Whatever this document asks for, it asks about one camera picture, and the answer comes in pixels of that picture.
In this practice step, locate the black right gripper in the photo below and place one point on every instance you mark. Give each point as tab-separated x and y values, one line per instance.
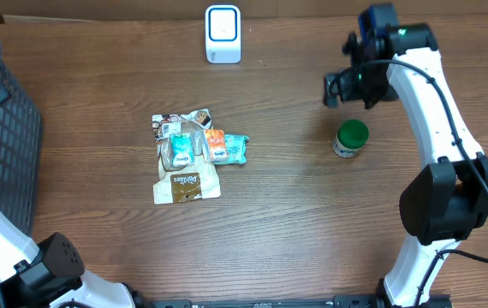
349	93

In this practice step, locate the green lid jar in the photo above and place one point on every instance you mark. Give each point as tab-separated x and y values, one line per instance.
351	136

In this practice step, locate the teal tissue pack wrapper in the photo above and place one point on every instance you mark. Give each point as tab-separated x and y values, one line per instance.
236	148

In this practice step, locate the orange tissue pack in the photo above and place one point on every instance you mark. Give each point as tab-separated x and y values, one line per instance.
216	145

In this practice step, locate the brown snack pouch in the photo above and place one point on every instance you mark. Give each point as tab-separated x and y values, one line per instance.
196	181

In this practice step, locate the small teal tissue pack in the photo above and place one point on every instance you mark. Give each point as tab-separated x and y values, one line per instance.
182	149

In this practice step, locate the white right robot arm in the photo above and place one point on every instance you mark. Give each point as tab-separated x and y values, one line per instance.
448	199

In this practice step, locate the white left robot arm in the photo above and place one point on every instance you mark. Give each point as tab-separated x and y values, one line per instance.
49	273

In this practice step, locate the white barcode scanner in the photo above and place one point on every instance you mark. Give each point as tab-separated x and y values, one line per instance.
223	34

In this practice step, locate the grey plastic basket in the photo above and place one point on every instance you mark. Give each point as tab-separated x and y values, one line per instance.
21	135

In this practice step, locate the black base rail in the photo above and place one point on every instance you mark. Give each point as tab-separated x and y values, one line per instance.
291	303

